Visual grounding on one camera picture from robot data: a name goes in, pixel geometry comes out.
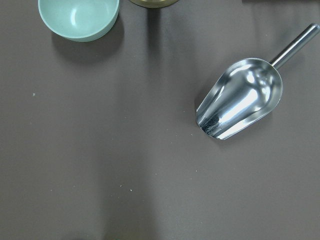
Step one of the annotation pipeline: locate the metal scoop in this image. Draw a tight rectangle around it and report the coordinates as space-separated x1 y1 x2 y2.
196 23 320 140

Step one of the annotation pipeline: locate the wooden mug tree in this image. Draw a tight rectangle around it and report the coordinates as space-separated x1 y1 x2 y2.
130 0 178 9

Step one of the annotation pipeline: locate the green bowl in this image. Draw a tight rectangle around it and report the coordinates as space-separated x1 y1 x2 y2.
38 0 120 43

